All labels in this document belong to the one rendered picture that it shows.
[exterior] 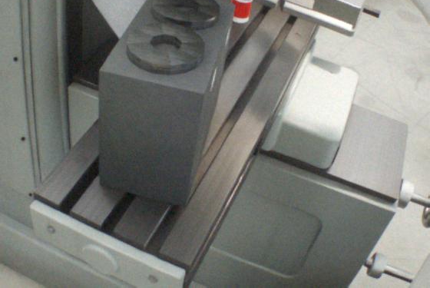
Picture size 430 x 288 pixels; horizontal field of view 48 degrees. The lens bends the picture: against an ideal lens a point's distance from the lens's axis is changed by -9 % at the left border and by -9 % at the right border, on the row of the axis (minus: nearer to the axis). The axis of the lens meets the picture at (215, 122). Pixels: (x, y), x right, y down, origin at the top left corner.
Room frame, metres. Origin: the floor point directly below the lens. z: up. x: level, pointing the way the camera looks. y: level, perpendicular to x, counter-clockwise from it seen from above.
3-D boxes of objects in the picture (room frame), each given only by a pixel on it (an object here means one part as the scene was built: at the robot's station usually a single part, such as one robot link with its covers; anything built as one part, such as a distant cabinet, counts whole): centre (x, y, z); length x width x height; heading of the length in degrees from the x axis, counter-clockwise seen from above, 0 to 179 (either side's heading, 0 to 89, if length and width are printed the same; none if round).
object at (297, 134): (0.96, -0.04, 0.83); 0.50 x 0.35 x 0.12; 76
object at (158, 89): (0.55, 0.07, 1.07); 0.22 x 0.12 x 0.20; 177
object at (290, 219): (0.95, -0.07, 0.47); 0.80 x 0.30 x 0.60; 76
